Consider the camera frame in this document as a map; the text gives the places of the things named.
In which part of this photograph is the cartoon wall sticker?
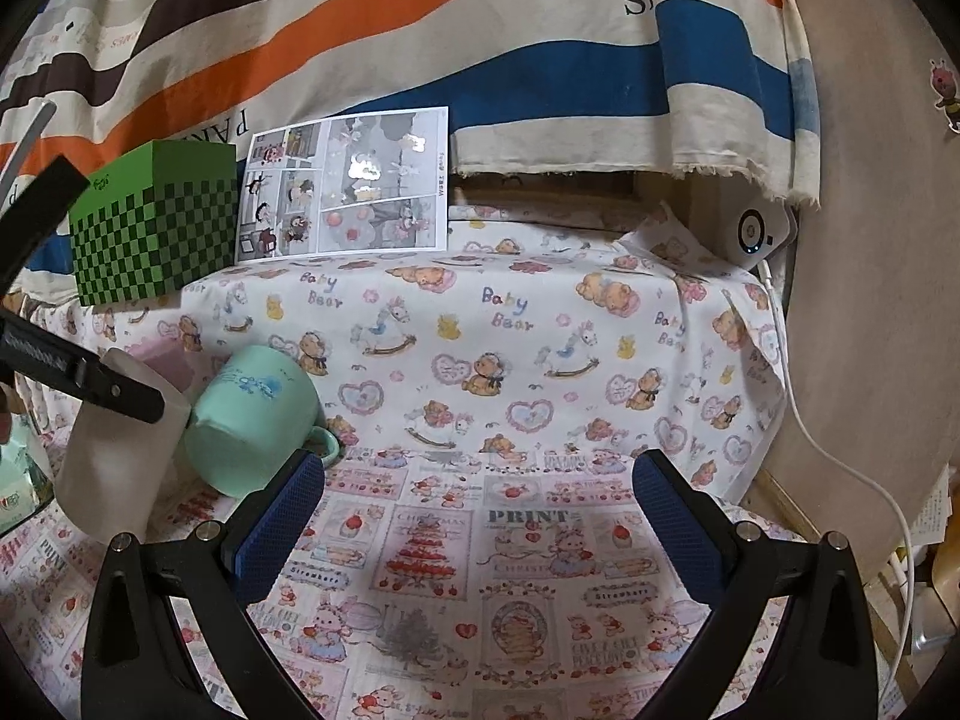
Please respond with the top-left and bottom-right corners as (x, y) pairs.
(928, 58), (960, 134)

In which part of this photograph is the printed paper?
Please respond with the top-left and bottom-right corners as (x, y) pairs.
(910, 465), (957, 545)

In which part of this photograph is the comic printed card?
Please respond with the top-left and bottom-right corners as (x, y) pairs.
(235, 106), (450, 264)

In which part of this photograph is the bear printed cloth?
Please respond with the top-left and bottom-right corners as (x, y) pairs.
(15, 216), (790, 505)

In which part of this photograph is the striped cloth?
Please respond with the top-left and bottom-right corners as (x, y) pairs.
(0, 0), (827, 295)

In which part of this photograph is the mint green cup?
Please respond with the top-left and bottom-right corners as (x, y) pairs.
(183, 345), (347, 500)

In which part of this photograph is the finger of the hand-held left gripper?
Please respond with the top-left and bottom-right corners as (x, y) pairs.
(0, 156), (92, 295)
(0, 310), (167, 425)

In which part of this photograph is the white device with ring light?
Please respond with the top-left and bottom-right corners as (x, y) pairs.
(723, 201), (797, 272)

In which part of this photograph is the strawberry printed cloth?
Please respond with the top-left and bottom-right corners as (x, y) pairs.
(0, 427), (887, 720)

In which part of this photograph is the white cable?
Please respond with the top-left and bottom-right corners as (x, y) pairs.
(756, 261), (925, 695)

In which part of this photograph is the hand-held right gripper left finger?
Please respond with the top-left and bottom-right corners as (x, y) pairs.
(81, 448), (327, 720)

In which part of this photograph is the green packet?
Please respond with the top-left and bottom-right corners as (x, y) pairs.
(0, 441), (55, 537)

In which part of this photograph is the green checkered box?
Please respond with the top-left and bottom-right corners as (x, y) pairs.
(68, 139), (240, 309)

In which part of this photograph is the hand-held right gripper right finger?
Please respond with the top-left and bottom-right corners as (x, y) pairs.
(632, 448), (880, 720)

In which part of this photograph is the white cup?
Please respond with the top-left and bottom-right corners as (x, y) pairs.
(55, 347), (194, 545)

